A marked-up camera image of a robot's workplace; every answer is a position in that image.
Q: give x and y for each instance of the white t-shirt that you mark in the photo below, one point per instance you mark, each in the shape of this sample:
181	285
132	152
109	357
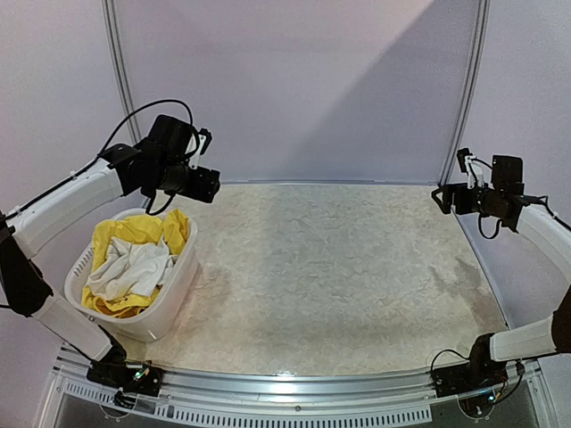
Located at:
131	268

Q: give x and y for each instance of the yellow garment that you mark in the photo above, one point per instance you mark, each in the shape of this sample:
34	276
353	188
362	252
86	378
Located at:
174	229

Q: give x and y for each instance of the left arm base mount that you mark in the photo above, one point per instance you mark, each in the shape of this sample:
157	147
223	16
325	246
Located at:
139	377

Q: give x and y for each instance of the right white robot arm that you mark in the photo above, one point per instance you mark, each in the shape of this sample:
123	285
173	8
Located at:
497	190

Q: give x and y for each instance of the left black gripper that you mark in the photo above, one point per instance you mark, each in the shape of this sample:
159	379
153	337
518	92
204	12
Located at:
204	188

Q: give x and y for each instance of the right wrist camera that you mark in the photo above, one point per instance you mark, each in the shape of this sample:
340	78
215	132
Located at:
468	164

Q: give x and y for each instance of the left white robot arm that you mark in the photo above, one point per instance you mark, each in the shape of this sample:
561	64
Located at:
165	161

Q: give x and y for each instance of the front aluminium rail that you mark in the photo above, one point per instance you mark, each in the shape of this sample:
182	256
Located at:
190	398

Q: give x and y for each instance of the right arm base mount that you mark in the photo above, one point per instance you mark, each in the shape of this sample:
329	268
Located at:
469	377

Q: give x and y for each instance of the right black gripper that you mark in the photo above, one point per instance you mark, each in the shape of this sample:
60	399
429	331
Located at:
452	201

